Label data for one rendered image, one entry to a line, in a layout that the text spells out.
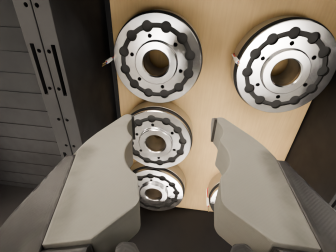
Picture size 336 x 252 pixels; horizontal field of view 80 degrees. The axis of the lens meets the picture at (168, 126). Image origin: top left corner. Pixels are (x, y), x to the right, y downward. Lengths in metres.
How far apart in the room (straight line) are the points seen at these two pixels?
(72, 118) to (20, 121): 0.21
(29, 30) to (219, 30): 0.19
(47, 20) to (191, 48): 0.13
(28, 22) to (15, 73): 0.18
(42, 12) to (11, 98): 0.23
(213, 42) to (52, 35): 0.17
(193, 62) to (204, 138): 0.13
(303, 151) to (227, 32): 0.19
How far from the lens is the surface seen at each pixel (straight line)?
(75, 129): 0.23
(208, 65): 0.27
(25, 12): 0.21
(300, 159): 0.34
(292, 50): 0.25
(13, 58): 0.37
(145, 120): 0.28
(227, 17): 0.26
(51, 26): 0.20
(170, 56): 0.23
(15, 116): 0.42
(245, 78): 0.25
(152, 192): 0.38
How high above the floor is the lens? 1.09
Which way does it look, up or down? 58 degrees down
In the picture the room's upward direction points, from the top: 167 degrees counter-clockwise
